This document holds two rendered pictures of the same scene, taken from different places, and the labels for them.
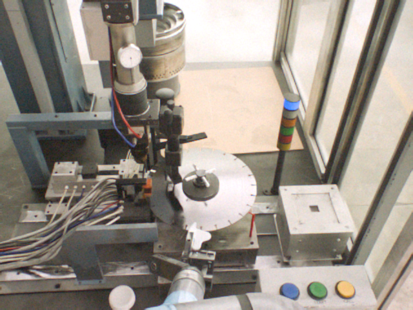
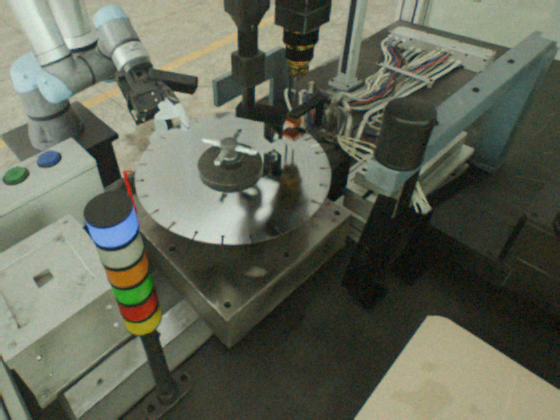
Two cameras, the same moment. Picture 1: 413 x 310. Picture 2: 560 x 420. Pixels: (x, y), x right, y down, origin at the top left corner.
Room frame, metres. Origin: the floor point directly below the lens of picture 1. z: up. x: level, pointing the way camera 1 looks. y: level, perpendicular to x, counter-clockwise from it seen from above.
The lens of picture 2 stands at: (1.27, -0.31, 1.44)
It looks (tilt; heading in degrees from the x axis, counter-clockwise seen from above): 39 degrees down; 149
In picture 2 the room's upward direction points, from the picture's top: 7 degrees counter-clockwise
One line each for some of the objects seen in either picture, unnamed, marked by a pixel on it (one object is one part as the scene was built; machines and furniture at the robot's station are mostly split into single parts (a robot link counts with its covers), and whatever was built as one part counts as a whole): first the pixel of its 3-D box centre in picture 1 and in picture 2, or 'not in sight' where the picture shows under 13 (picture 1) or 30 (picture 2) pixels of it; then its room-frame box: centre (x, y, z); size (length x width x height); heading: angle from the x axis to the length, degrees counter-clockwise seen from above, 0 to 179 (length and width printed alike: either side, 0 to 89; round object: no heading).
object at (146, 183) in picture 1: (134, 188); (304, 120); (0.82, 0.22, 0.95); 0.10 x 0.03 x 0.07; 94
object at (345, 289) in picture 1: (344, 290); not in sight; (0.53, -0.35, 0.90); 0.04 x 0.04 x 0.02
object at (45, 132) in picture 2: not in sight; (52, 119); (0.22, -0.12, 0.80); 0.15 x 0.15 x 0.10
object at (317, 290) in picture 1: (317, 290); (16, 176); (0.53, -0.28, 0.90); 0.04 x 0.04 x 0.02
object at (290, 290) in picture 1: (289, 292); (49, 160); (0.53, -0.21, 0.90); 0.04 x 0.04 x 0.02
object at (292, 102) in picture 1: (292, 101); (111, 219); (0.99, -0.24, 1.14); 0.05 x 0.04 x 0.03; 4
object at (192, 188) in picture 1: (201, 182); (229, 160); (0.83, 0.02, 0.96); 0.11 x 0.11 x 0.03
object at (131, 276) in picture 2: (288, 119); (125, 260); (0.99, -0.24, 1.08); 0.05 x 0.04 x 0.03; 4
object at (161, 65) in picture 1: (151, 57); not in sight; (1.59, 0.25, 0.93); 0.31 x 0.31 x 0.36
